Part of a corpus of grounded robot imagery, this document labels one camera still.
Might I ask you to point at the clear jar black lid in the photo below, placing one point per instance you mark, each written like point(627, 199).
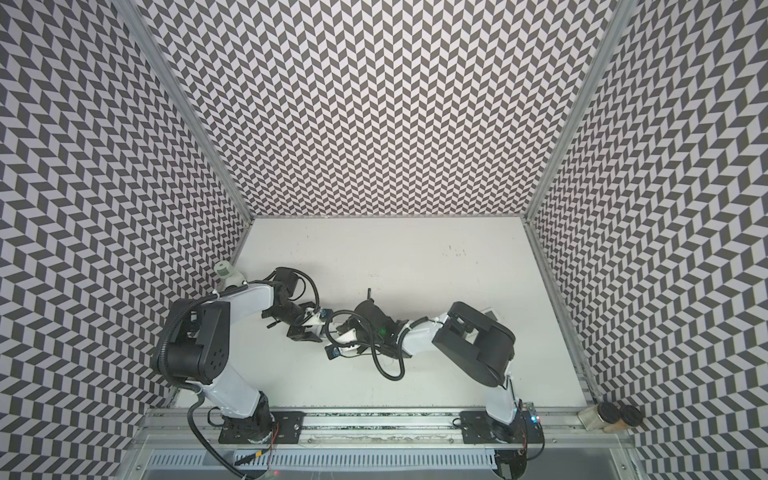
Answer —
point(599, 416)

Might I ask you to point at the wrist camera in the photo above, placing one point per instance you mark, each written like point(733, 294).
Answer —
point(334, 350)
point(318, 318)

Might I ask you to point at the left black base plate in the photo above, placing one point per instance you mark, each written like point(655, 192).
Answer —
point(281, 427)

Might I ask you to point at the white slotted cable duct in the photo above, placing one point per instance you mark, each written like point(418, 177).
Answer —
point(370, 460)

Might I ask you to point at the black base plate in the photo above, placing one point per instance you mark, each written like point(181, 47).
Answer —
point(281, 427)
point(477, 427)

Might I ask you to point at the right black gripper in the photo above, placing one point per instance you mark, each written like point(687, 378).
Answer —
point(346, 335)

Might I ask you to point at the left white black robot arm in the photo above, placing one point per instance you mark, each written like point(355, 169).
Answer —
point(192, 352)

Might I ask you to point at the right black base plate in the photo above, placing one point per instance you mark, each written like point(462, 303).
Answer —
point(477, 427)

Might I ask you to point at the white bottle green cap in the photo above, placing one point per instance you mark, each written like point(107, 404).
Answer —
point(229, 276)

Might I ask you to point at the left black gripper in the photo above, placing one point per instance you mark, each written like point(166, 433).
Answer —
point(299, 334)

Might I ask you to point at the aluminium mounting rail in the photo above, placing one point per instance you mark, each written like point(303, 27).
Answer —
point(384, 427)

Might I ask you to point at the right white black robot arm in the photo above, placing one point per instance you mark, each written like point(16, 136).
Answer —
point(475, 342)

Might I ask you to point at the brown jar black lid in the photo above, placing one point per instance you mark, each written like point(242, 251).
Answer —
point(630, 416)

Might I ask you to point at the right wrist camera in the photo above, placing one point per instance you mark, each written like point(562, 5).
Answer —
point(334, 350)

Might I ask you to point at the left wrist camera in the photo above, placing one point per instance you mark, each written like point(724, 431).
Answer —
point(318, 318)

